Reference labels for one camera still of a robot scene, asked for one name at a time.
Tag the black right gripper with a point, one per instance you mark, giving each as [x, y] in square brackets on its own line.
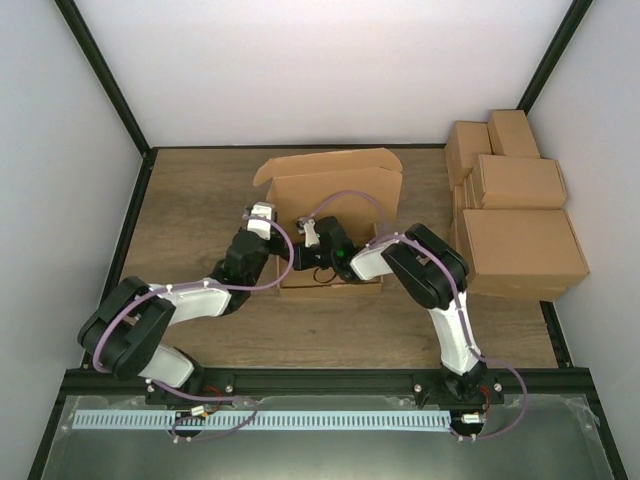
[300, 261]

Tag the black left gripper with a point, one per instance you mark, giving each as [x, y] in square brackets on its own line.
[279, 238]

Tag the brown cardboard box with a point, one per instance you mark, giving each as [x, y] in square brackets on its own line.
[360, 188]

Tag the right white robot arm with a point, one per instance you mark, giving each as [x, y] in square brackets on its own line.
[432, 272]

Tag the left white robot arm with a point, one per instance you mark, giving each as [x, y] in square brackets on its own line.
[124, 335]

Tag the bottom stacked cardboard box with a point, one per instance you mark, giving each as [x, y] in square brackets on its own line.
[518, 292]

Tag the rear left cardboard box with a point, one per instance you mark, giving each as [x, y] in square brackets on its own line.
[467, 140]

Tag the middle folded cardboard box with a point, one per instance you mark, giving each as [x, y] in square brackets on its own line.
[503, 182]

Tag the large front cardboard box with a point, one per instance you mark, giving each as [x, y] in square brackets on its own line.
[524, 249]

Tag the rear right cardboard box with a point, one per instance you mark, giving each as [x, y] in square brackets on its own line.
[510, 134]

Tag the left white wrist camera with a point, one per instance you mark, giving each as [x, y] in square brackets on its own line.
[259, 217]

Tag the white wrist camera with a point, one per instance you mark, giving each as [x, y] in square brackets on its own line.
[306, 227]
[259, 217]

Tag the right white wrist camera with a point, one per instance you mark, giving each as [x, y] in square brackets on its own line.
[306, 227]

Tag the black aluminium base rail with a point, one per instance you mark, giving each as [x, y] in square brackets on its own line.
[260, 383]

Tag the light blue slotted cable duct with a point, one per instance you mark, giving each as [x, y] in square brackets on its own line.
[410, 421]

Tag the left black frame post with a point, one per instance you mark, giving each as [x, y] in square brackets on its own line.
[92, 52]

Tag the black frame post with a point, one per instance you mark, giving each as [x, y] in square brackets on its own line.
[92, 52]
[561, 39]

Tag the right black frame post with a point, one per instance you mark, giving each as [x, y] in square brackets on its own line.
[561, 39]

